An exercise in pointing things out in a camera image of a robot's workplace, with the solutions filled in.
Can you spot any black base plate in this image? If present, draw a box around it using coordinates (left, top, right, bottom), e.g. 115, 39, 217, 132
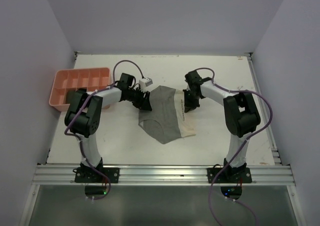
72, 167, 120, 184
206, 163, 253, 184

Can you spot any purple cable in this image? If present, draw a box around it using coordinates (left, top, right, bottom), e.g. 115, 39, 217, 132
194, 67, 274, 172
64, 59, 145, 167

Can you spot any pink compartment tray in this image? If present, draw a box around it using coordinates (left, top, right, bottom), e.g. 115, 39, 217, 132
49, 67, 110, 112

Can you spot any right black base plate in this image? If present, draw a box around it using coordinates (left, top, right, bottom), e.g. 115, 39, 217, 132
206, 163, 253, 184

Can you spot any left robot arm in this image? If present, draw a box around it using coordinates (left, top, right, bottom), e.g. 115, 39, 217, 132
64, 73, 153, 183

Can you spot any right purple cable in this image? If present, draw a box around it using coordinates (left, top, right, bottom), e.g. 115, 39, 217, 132
194, 67, 274, 172

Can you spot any grey and cream underwear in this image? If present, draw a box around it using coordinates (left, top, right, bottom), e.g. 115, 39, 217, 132
138, 85, 196, 144

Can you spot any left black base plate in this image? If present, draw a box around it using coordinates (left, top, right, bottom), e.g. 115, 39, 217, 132
72, 167, 120, 184

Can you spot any aluminium mounting rail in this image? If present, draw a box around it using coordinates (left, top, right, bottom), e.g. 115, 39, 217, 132
31, 164, 295, 186

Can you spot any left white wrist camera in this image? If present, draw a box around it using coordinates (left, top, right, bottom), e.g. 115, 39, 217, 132
138, 77, 153, 91

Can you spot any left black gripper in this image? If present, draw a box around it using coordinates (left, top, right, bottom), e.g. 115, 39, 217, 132
126, 86, 152, 111

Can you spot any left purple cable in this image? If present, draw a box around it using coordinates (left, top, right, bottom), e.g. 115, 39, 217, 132
64, 59, 145, 167

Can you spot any dark rolled cloth in tray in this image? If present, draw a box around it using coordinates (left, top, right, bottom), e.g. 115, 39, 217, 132
65, 90, 75, 104

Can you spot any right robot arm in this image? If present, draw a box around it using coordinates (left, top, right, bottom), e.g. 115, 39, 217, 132
183, 70, 261, 183

